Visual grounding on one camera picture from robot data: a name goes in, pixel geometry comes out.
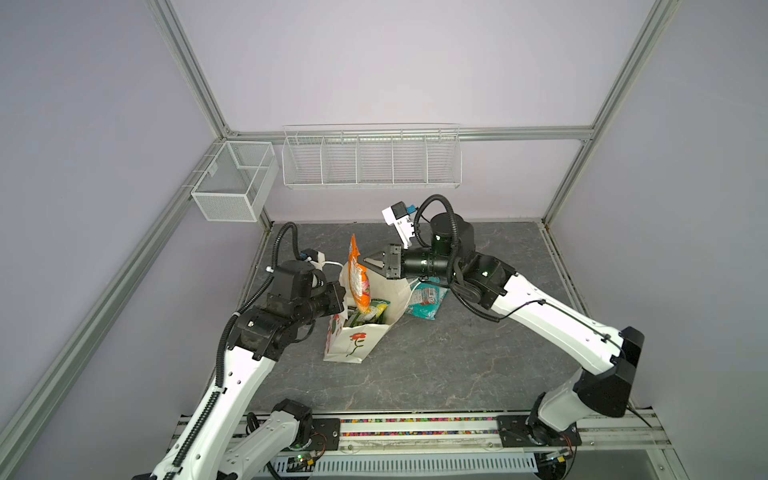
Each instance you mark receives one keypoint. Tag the teal snack packet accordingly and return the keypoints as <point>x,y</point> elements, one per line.
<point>425,300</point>

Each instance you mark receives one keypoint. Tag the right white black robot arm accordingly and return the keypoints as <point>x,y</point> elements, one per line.
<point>495,291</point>

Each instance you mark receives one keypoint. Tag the orange snack packet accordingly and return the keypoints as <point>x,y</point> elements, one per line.
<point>357,278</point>

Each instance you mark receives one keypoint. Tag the green snack packet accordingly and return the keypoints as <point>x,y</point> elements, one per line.
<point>372,314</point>

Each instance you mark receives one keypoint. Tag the white wire shelf basket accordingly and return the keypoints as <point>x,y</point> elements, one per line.
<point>389,155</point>

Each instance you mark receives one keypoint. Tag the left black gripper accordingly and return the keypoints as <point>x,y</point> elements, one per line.
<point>335,299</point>

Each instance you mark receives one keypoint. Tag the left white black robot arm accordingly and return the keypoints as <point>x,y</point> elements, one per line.
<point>240,384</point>

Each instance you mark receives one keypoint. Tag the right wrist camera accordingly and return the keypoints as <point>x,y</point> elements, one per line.
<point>399,216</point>

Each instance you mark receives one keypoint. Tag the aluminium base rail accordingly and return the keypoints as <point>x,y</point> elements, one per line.
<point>455,443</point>

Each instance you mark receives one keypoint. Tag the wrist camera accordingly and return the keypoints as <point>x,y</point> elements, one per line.
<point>316,258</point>
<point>399,216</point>

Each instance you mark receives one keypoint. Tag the white flower paper bag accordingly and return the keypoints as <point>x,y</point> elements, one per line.
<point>348,339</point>

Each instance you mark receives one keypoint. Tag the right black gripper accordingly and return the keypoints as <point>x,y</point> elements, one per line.
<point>393,261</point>

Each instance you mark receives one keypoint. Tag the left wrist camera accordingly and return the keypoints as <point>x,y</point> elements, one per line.
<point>316,258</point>

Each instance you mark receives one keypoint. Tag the white mesh box basket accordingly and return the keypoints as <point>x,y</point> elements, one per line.
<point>236,183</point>

